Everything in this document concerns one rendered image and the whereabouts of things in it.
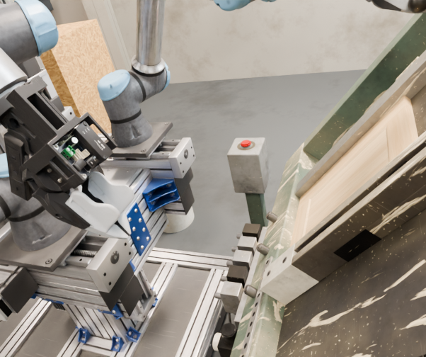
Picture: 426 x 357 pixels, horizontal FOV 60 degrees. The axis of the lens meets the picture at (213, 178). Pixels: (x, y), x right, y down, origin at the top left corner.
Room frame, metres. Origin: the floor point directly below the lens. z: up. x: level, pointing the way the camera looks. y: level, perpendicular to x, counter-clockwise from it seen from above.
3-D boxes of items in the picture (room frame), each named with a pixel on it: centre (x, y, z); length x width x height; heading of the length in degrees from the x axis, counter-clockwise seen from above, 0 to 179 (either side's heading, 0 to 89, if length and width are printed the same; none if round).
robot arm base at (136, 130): (1.24, 0.25, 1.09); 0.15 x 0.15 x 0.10
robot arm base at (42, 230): (0.80, 0.47, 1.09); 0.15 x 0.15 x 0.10
